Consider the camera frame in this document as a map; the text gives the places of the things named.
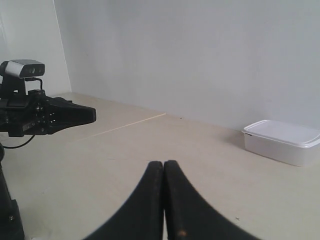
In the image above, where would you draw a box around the white plastic lidded container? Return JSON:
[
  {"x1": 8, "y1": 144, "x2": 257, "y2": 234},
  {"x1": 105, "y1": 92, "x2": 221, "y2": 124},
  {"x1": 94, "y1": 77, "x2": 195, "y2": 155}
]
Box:
[{"x1": 242, "y1": 119, "x2": 320, "y2": 167}]

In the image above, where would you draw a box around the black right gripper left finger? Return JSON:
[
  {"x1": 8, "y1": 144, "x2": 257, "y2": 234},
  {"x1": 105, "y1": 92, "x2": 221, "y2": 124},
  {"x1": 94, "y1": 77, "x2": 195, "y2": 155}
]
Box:
[{"x1": 86, "y1": 161, "x2": 164, "y2": 240}]

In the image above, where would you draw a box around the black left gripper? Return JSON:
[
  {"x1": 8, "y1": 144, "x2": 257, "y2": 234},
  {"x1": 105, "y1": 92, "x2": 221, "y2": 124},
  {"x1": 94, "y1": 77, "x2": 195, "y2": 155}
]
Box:
[{"x1": 0, "y1": 74, "x2": 97, "y2": 137}]

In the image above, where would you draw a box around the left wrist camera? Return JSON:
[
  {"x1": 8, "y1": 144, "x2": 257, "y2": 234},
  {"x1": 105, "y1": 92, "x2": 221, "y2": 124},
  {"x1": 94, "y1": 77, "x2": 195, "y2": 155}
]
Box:
[{"x1": 0, "y1": 59, "x2": 45, "y2": 79}]

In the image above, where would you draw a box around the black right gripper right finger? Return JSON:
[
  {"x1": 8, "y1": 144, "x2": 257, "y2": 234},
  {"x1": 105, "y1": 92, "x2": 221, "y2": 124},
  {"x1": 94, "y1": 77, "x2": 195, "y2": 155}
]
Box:
[{"x1": 163, "y1": 160, "x2": 258, "y2": 240}]

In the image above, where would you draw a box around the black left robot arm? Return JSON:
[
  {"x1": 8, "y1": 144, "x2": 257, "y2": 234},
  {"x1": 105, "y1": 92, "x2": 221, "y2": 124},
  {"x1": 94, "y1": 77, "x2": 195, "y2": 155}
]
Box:
[{"x1": 0, "y1": 75, "x2": 97, "y2": 240}]

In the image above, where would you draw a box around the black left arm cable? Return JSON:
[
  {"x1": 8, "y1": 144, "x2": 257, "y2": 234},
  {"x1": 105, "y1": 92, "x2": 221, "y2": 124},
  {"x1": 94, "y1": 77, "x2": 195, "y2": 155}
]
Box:
[{"x1": 0, "y1": 134, "x2": 35, "y2": 150}]

